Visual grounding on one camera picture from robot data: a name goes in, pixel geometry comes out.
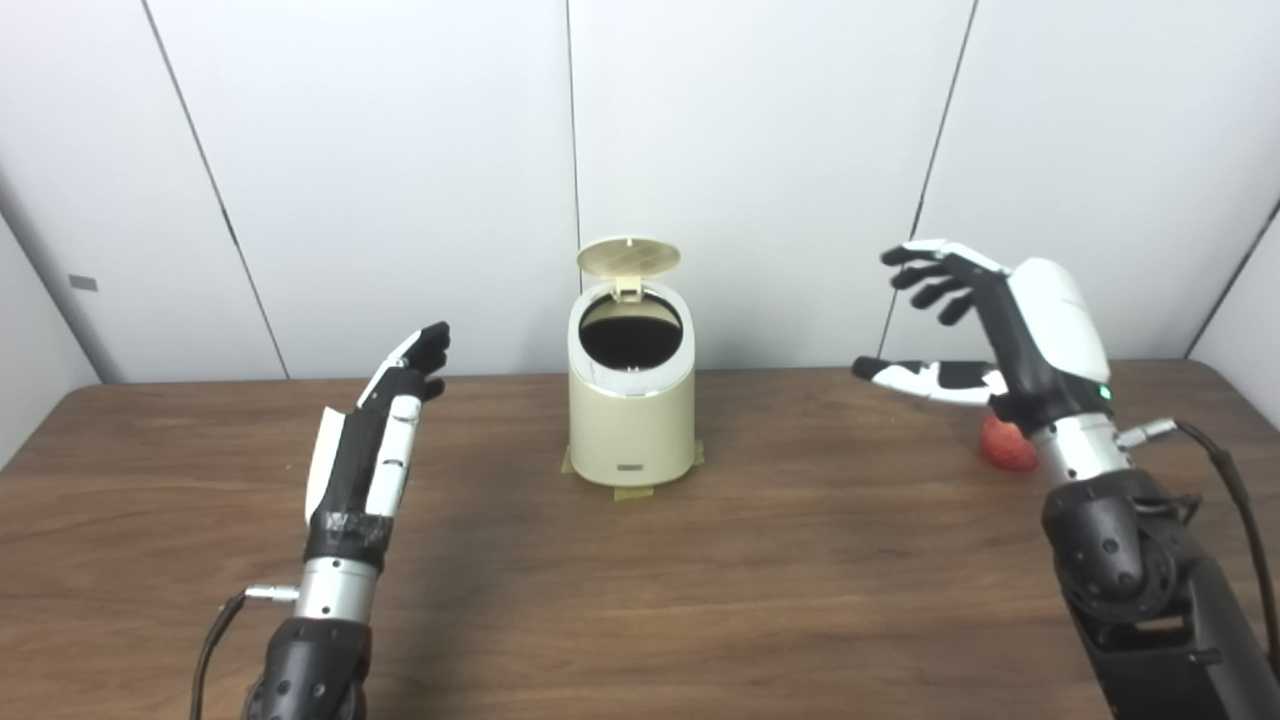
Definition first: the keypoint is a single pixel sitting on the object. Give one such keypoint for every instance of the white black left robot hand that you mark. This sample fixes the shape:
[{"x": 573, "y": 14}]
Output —
[{"x": 355, "y": 470}]

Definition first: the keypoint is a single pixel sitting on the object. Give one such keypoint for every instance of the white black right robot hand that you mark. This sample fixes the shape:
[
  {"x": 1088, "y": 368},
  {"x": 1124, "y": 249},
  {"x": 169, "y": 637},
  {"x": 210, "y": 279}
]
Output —
[{"x": 1050, "y": 330}]

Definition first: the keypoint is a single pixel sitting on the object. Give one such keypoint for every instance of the red apple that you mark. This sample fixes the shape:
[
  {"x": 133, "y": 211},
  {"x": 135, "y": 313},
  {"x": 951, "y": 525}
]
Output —
[{"x": 1005, "y": 450}]

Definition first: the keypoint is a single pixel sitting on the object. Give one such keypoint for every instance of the cream-colored bin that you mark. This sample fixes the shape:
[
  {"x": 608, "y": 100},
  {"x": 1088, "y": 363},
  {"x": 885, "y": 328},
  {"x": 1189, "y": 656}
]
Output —
[{"x": 632, "y": 430}]

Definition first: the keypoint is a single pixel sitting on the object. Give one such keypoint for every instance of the cream round bin lid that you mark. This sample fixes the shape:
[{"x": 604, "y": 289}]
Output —
[{"x": 628, "y": 256}]

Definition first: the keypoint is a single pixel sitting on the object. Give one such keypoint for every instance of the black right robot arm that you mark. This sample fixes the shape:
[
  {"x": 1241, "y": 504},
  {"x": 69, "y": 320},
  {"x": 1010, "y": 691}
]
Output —
[{"x": 1130, "y": 570}]

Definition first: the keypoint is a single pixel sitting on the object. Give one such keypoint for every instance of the yellow tape piece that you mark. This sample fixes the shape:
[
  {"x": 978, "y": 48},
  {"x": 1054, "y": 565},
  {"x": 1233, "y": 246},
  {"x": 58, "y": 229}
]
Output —
[{"x": 632, "y": 493}]

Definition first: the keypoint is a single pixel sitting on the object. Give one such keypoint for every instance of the small gray wall tag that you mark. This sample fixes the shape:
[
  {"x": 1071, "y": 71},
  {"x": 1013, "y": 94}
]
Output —
[{"x": 83, "y": 283}]

